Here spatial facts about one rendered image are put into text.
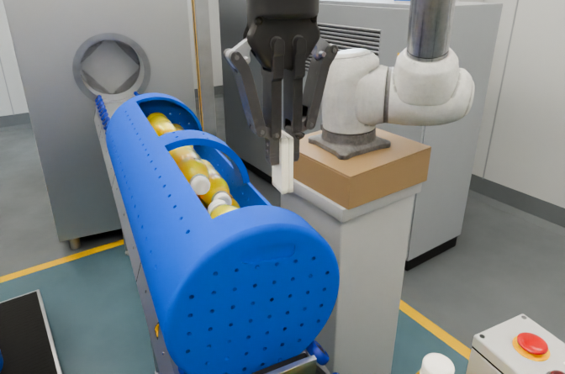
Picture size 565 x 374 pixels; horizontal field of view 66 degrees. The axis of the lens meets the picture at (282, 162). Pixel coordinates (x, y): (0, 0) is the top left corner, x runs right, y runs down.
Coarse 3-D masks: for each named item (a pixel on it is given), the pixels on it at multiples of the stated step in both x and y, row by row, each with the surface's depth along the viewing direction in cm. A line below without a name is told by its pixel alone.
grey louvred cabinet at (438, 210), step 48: (240, 0) 327; (336, 0) 252; (384, 0) 252; (384, 48) 223; (480, 48) 220; (480, 96) 235; (240, 144) 380; (432, 144) 223; (432, 192) 238; (432, 240) 254
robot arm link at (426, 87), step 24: (432, 0) 95; (432, 24) 99; (408, 48) 107; (432, 48) 102; (408, 72) 107; (432, 72) 104; (456, 72) 107; (408, 96) 110; (432, 96) 108; (456, 96) 108; (384, 120) 118; (408, 120) 115; (432, 120) 113; (456, 120) 114
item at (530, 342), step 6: (522, 336) 57; (528, 336) 57; (534, 336) 57; (522, 342) 57; (528, 342) 56; (534, 342) 56; (540, 342) 56; (546, 342) 57; (522, 348) 56; (528, 348) 56; (534, 348) 56; (540, 348) 56; (546, 348) 56; (534, 354) 55; (540, 354) 55
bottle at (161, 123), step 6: (150, 114) 130; (156, 114) 129; (162, 114) 130; (150, 120) 127; (156, 120) 124; (162, 120) 123; (168, 120) 125; (156, 126) 120; (162, 126) 119; (168, 126) 120; (174, 126) 123; (156, 132) 119; (162, 132) 118; (168, 132) 118
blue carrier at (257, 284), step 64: (128, 128) 111; (192, 128) 141; (128, 192) 90; (192, 192) 71; (256, 192) 99; (192, 256) 59; (256, 256) 61; (320, 256) 66; (192, 320) 60; (256, 320) 65; (320, 320) 71
